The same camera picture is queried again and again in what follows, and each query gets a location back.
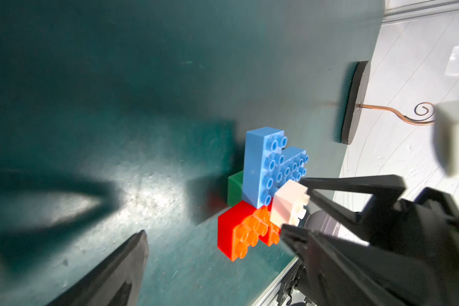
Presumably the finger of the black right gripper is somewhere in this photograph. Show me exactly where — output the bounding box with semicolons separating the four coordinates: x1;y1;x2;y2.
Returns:
280;224;313;256

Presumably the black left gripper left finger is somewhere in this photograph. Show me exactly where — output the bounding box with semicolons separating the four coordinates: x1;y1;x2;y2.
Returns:
49;230;149;305

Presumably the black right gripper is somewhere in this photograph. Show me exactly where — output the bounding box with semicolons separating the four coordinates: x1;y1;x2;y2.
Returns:
299;174;459;306

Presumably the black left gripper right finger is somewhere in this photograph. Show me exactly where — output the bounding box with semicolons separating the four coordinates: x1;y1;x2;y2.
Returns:
301;229;406;306

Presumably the red lego brick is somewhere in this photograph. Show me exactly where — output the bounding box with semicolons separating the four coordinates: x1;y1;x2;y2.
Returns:
258;206;281;247
218;201;270;261

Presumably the small white lego brick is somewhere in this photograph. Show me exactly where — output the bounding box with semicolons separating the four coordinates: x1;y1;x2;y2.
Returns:
270;180;310;228

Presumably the small blue lego brick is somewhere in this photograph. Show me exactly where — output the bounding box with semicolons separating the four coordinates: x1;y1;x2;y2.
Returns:
274;147;309;188

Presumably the large green lego brick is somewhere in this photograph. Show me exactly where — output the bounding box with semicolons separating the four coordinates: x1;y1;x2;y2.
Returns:
227;170;244;207

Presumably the long blue lego brick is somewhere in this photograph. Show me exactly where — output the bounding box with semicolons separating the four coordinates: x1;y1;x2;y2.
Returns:
242;127;288;209

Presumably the lilac bowl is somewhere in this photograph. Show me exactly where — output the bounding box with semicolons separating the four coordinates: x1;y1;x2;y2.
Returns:
304;210;340;237

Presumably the copper jewelry stand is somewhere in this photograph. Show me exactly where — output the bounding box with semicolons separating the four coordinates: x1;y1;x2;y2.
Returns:
340;61;435;145

